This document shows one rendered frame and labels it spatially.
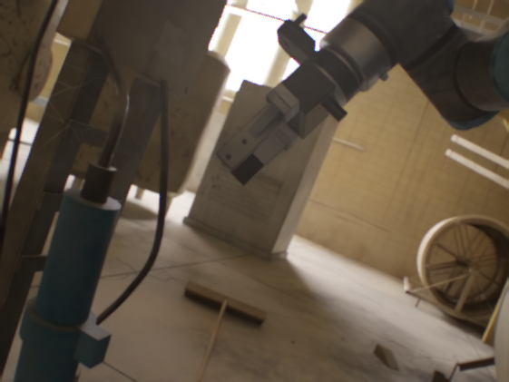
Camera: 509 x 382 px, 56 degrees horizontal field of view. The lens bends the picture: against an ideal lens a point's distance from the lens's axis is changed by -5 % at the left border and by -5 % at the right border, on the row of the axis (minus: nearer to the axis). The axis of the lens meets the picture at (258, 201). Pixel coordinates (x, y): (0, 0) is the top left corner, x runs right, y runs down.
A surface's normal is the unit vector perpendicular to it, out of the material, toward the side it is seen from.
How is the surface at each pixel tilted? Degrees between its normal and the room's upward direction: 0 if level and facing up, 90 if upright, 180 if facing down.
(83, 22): 90
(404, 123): 90
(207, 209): 90
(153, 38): 90
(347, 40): 78
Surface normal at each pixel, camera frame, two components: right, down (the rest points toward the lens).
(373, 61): 0.37, 0.37
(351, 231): -0.28, -0.06
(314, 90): -0.07, -0.10
